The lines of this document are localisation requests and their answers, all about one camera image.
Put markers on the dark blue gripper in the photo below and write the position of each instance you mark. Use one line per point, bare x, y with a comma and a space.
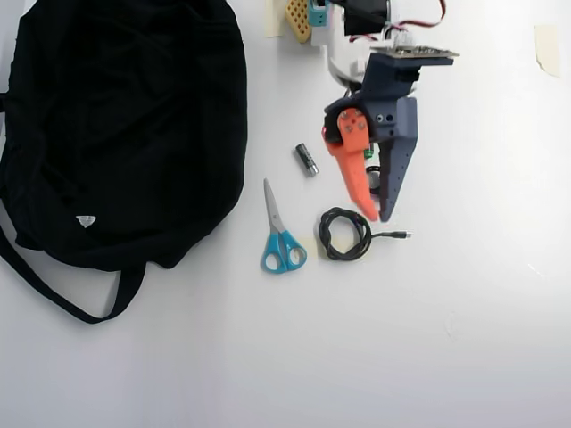
386, 121

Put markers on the green marker pen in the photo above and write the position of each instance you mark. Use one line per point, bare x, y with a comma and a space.
369, 154

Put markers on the black fabric bag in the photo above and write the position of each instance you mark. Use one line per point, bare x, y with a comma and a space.
125, 134

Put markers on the black cylindrical battery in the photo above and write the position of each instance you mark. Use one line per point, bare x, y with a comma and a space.
307, 159

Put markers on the yellow perforated base part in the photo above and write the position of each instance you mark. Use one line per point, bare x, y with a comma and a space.
298, 20

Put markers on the beige masking tape strip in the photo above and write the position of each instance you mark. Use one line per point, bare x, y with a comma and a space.
275, 20

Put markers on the beige masking tape piece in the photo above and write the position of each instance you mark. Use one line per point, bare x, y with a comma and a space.
548, 49

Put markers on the camera circuit board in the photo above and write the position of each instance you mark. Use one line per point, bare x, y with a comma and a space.
417, 51

